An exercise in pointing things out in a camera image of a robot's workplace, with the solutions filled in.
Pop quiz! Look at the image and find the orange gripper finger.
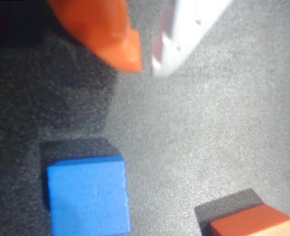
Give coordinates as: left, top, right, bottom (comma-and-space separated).
48, 0, 144, 73

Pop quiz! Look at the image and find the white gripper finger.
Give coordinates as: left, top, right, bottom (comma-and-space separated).
150, 0, 234, 77

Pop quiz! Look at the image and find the blue wooden cube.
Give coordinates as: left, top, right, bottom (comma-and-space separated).
46, 154, 132, 236

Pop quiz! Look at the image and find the orange wooden cube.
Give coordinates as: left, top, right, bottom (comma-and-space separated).
209, 204, 290, 236

